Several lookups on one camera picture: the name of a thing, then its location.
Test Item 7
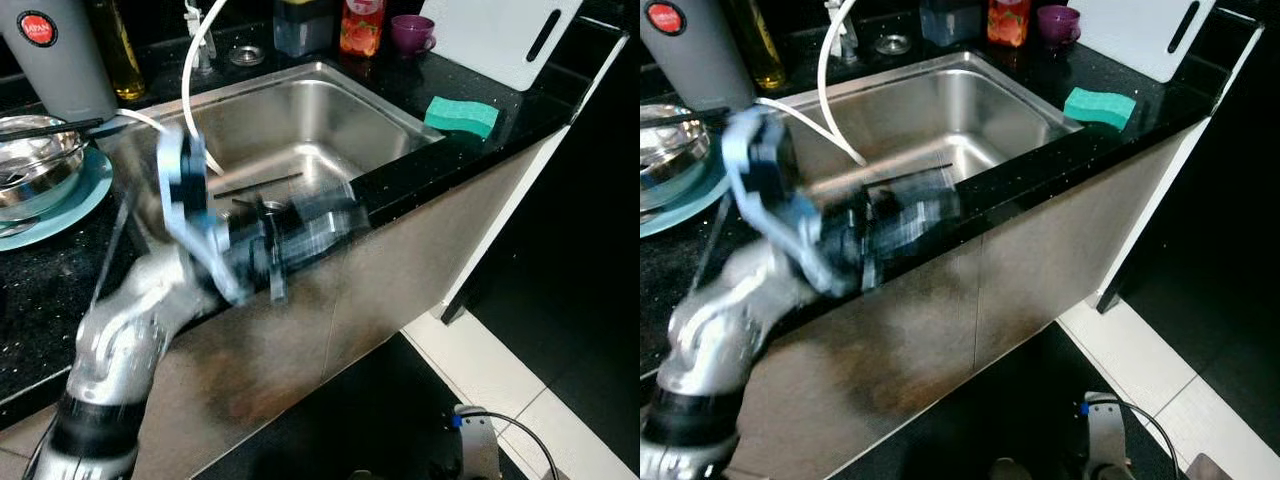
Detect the red juice bottle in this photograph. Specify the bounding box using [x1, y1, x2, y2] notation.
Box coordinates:
[987, 0, 1032, 48]
[340, 0, 387, 58]

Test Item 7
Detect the stainless steel sink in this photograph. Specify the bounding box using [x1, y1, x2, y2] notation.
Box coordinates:
[100, 62, 448, 251]
[735, 50, 1084, 236]

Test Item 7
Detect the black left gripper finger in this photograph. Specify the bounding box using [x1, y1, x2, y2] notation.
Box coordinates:
[880, 185, 951, 226]
[295, 215, 373, 263]
[885, 215, 963, 266]
[295, 186, 361, 229]

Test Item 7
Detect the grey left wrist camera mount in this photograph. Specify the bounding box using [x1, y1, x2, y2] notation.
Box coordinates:
[720, 105, 851, 296]
[155, 122, 253, 306]

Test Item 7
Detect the green sponge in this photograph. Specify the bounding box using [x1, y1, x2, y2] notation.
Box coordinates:
[1062, 87, 1138, 132]
[424, 95, 500, 140]

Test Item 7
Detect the clear bluish plastic container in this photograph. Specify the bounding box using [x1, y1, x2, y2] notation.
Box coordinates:
[273, 0, 338, 58]
[920, 0, 986, 48]

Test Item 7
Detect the white flexible hose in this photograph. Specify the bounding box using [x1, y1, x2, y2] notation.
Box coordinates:
[755, 0, 869, 168]
[118, 0, 229, 177]

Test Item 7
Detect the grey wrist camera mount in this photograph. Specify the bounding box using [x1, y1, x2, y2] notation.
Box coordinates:
[452, 404, 503, 480]
[155, 122, 253, 306]
[720, 105, 851, 296]
[1083, 392, 1133, 480]

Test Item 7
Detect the white cutting board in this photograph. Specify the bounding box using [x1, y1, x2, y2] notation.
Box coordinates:
[418, 0, 585, 93]
[1066, 0, 1218, 84]

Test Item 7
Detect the purple cup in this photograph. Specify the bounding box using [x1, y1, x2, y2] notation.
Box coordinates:
[390, 14, 437, 57]
[1036, 5, 1082, 48]

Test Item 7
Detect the stainless steel bowl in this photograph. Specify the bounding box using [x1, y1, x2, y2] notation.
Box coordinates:
[640, 103, 713, 211]
[0, 114, 87, 223]

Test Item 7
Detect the yellow oil bottle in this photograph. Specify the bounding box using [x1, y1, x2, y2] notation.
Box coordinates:
[725, 0, 789, 93]
[85, 0, 147, 103]

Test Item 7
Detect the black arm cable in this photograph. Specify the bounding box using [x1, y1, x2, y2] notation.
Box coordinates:
[470, 410, 558, 480]
[1100, 398, 1183, 480]
[695, 200, 739, 293]
[90, 190, 137, 311]

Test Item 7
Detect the grey cabinet door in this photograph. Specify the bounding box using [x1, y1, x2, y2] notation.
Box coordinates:
[320, 125, 571, 376]
[975, 120, 1206, 371]
[720, 235, 986, 480]
[0, 250, 346, 480]

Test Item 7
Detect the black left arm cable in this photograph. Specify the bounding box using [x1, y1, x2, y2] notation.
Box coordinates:
[90, 190, 137, 311]
[695, 200, 739, 293]

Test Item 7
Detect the small metal tap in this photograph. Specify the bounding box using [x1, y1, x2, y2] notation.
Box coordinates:
[825, 0, 861, 61]
[183, 0, 218, 73]

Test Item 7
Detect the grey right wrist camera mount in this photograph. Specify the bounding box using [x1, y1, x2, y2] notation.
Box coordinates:
[1083, 392, 1133, 480]
[452, 404, 503, 480]

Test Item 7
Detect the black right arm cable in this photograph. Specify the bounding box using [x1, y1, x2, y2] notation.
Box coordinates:
[470, 410, 558, 480]
[1100, 398, 1183, 480]

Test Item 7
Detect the teal plate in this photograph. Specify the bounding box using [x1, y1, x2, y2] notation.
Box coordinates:
[640, 150, 734, 239]
[0, 147, 114, 253]

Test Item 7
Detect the grey jug with red label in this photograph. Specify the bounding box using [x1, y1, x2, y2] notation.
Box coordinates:
[640, 0, 758, 113]
[0, 0, 119, 123]

